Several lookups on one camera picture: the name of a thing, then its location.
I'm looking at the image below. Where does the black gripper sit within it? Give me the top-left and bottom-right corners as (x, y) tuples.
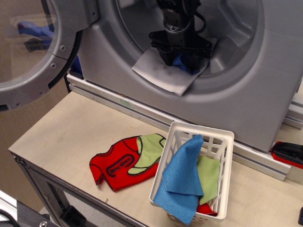
(149, 27), (213, 75)

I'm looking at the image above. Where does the dark blue garment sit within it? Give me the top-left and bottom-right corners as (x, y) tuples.
(172, 52), (199, 75)

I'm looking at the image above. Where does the light blue felt cloth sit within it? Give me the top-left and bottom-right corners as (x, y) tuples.
(153, 135), (204, 225)

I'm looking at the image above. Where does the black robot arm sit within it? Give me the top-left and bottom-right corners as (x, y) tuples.
(149, 0), (213, 75)

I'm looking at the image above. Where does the grey toy washing machine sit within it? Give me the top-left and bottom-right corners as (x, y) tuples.
(79, 0), (303, 151)

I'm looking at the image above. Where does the white plastic laundry basket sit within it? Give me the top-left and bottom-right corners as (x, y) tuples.
(149, 122), (234, 223)

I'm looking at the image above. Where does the round grey machine door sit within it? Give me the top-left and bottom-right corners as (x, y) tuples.
(0, 0), (98, 112)

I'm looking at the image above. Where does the white grey cloth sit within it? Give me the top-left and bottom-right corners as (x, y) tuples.
(132, 47), (210, 96)

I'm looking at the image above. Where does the green shirt on table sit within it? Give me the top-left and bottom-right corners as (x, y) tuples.
(127, 133), (166, 175)

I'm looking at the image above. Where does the green cloth in basket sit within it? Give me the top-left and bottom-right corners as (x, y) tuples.
(197, 156), (220, 205)

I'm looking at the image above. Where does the red little tikes shirt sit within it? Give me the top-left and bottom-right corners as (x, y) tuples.
(89, 137), (159, 190)

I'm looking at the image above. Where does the red black clamp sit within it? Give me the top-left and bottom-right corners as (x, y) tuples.
(271, 141), (303, 169)

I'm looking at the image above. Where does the red cloth in basket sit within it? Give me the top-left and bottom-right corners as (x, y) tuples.
(196, 203), (218, 217)

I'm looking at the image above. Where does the blue clamp behind door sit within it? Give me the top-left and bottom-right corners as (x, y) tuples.
(17, 20), (54, 39)

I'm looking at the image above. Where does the aluminium extrusion rail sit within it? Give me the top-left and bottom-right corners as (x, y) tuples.
(67, 74), (291, 181)

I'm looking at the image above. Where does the metal table frame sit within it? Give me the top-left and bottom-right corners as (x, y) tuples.
(11, 152), (146, 227)

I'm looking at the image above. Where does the black braided cable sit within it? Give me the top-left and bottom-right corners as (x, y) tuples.
(0, 209), (17, 227)

